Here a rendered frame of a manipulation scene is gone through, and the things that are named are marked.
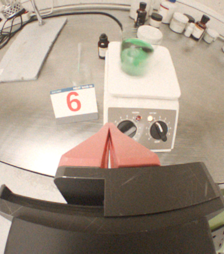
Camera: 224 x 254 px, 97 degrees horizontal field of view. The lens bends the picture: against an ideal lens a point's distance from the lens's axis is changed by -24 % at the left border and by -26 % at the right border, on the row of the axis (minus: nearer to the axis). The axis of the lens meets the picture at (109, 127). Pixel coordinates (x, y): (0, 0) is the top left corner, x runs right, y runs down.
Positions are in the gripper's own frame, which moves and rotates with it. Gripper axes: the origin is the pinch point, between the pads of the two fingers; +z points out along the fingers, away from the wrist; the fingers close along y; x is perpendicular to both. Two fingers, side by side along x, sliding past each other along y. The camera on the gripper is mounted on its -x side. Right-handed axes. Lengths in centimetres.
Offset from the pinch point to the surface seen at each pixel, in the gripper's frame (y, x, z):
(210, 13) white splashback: -43, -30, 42
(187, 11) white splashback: -33, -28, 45
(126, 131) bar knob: -2.6, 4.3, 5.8
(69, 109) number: 8.0, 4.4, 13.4
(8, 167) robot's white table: 23.6, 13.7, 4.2
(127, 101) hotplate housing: -2.9, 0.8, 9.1
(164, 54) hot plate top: -10.6, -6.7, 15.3
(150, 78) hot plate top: -6.5, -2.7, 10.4
